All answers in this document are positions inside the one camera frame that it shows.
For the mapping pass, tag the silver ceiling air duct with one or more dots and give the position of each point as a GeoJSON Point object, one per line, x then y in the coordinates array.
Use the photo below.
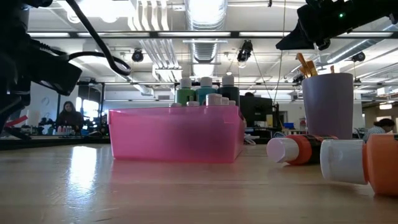
{"type": "Point", "coordinates": [205, 15]}

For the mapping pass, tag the small brown paint bottle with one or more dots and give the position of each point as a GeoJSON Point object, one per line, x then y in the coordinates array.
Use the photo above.
{"type": "Point", "coordinates": [175, 104]}

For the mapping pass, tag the black metal table frame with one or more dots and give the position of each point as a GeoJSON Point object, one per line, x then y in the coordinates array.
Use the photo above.
{"type": "Point", "coordinates": [46, 141]}

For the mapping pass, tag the red paint bottle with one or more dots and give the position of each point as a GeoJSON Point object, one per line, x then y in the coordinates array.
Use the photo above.
{"type": "Point", "coordinates": [298, 149]}

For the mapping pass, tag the black overhead camera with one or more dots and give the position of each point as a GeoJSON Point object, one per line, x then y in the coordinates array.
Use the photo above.
{"type": "Point", "coordinates": [245, 51]}

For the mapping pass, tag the grey paint bottle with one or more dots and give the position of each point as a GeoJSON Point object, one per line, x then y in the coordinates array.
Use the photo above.
{"type": "Point", "coordinates": [229, 91]}

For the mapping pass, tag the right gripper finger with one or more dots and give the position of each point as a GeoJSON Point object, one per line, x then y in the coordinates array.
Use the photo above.
{"type": "Point", "coordinates": [293, 40]}

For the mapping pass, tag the black ceiling spotlight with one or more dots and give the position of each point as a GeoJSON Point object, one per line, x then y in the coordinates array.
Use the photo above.
{"type": "Point", "coordinates": [359, 57]}
{"type": "Point", "coordinates": [137, 55]}

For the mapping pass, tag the green paint bottle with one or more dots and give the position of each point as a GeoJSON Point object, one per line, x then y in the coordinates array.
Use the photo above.
{"type": "Point", "coordinates": [185, 93]}

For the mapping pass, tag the pink plastic tray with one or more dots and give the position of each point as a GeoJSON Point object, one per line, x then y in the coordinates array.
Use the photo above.
{"type": "Point", "coordinates": [177, 133]}

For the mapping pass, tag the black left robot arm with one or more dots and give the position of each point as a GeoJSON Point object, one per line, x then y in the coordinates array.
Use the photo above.
{"type": "Point", "coordinates": [12, 18]}

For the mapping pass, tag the reddish brown paint bottle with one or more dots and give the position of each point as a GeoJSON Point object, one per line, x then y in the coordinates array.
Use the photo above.
{"type": "Point", "coordinates": [214, 99]}

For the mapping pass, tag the purple plastic cup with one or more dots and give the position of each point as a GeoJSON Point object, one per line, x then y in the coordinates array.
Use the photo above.
{"type": "Point", "coordinates": [328, 105]}

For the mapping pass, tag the dark brown paint bottle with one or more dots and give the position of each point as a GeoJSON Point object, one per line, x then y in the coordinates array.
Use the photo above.
{"type": "Point", "coordinates": [232, 102]}

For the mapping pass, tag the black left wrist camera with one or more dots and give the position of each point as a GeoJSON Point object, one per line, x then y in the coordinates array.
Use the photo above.
{"type": "Point", "coordinates": [59, 74]}

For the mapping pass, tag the yellow paint bottle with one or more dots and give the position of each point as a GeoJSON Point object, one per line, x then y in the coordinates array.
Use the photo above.
{"type": "Point", "coordinates": [192, 103]}

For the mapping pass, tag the person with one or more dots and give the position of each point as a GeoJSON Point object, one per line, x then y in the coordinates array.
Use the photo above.
{"type": "Point", "coordinates": [381, 126]}
{"type": "Point", "coordinates": [70, 116]}
{"type": "Point", "coordinates": [248, 94]}

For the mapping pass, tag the black computer monitor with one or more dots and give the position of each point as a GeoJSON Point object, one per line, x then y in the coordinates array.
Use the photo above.
{"type": "Point", "coordinates": [256, 107]}

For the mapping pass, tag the large teal paint bottle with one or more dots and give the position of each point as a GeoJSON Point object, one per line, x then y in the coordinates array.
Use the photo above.
{"type": "Point", "coordinates": [206, 90]}

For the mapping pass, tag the black overhead frame beam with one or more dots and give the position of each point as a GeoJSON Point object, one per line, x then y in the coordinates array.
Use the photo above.
{"type": "Point", "coordinates": [234, 34]}

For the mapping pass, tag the purple paint bottle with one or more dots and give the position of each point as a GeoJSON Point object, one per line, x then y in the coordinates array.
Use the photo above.
{"type": "Point", "coordinates": [225, 101]}

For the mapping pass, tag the orange paint bottle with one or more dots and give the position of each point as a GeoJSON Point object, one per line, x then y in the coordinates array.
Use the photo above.
{"type": "Point", "coordinates": [357, 161]}

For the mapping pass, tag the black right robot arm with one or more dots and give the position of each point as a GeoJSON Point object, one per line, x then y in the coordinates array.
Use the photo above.
{"type": "Point", "coordinates": [379, 12]}

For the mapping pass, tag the red and black bar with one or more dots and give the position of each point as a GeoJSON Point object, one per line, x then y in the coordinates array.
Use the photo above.
{"type": "Point", "coordinates": [17, 120]}

